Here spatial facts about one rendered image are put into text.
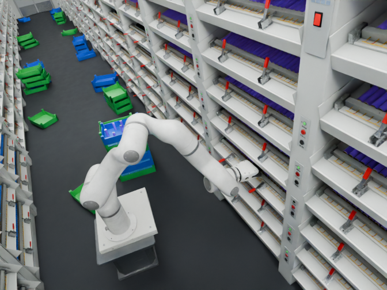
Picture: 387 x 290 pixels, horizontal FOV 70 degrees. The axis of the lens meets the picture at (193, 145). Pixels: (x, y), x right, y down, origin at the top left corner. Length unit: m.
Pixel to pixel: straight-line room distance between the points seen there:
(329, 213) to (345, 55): 0.58
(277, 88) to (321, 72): 0.23
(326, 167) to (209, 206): 1.18
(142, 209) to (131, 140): 0.73
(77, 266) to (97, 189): 0.87
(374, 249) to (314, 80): 0.57
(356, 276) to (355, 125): 0.60
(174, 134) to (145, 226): 0.73
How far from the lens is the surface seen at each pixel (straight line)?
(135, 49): 2.76
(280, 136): 1.11
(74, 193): 2.47
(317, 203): 1.15
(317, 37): 0.81
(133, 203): 1.74
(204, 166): 1.17
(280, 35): 0.92
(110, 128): 2.30
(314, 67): 0.84
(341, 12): 0.77
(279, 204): 1.37
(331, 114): 0.90
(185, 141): 1.07
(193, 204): 2.06
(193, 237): 1.91
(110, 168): 1.21
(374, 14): 0.88
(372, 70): 0.74
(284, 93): 0.99
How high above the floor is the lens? 1.61
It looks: 39 degrees down
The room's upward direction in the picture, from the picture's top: 11 degrees counter-clockwise
